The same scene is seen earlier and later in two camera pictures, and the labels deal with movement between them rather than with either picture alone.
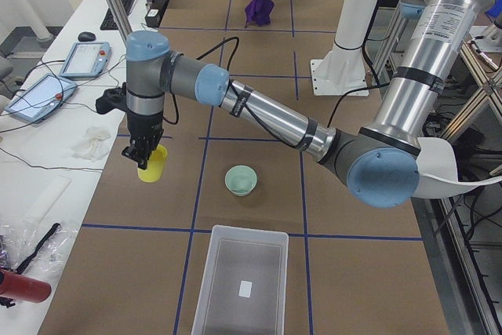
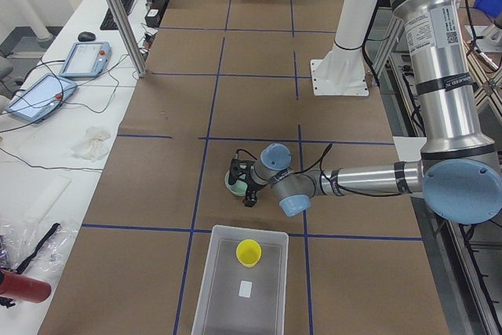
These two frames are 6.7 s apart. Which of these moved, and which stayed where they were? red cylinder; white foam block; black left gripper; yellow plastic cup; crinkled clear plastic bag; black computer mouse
Moved: black left gripper; yellow plastic cup
Stayed: white foam block; crinkled clear plastic bag; black computer mouse; red cylinder
